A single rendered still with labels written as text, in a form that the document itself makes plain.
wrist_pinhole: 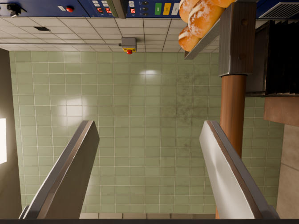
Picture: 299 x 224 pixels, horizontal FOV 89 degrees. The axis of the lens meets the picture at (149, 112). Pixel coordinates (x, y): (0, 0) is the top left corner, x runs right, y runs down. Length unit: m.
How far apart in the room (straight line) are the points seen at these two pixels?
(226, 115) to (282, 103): 0.89
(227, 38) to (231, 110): 0.09
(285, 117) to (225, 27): 0.89
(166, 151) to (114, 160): 0.52
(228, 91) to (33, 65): 1.73
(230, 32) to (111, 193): 1.70
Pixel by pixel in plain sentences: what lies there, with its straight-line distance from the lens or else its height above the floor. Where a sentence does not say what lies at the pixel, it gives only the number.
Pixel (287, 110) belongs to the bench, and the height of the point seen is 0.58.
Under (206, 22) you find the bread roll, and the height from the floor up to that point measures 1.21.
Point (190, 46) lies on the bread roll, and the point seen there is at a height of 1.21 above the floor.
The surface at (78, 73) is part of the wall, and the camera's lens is 1.61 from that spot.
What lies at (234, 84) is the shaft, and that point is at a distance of 0.23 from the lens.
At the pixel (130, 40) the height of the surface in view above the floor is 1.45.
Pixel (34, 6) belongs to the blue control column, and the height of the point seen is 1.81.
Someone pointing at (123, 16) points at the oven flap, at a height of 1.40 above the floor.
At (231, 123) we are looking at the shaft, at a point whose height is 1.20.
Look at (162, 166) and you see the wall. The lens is 1.61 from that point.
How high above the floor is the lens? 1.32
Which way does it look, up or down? level
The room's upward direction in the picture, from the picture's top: 90 degrees counter-clockwise
